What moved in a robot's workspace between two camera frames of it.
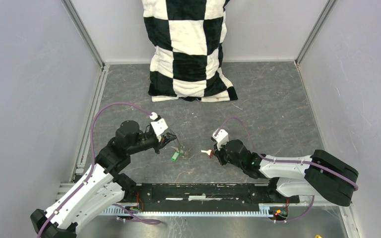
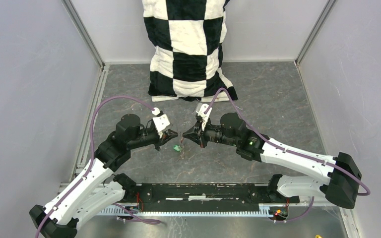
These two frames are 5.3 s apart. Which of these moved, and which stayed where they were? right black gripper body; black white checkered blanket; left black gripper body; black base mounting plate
Moved: right black gripper body
Stayed: left black gripper body; black base mounting plate; black white checkered blanket
